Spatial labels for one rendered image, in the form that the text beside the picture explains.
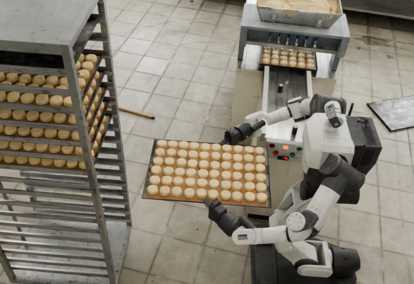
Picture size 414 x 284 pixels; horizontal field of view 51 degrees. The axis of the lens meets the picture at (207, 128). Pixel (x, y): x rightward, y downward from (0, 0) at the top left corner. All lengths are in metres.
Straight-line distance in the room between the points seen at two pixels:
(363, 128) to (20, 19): 1.47
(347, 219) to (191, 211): 1.15
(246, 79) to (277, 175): 0.78
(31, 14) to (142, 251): 1.85
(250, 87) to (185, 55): 1.69
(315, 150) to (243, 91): 1.43
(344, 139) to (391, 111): 2.55
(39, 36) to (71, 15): 0.17
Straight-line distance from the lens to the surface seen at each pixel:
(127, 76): 4.48
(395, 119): 4.42
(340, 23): 3.19
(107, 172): 2.61
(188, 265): 3.01
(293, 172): 2.81
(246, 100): 3.31
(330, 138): 1.95
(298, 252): 2.66
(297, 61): 3.19
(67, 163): 2.05
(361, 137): 2.01
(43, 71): 1.67
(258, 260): 2.84
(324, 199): 1.81
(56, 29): 1.63
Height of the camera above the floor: 2.61
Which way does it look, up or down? 42 degrees down
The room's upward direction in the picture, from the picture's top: 4 degrees clockwise
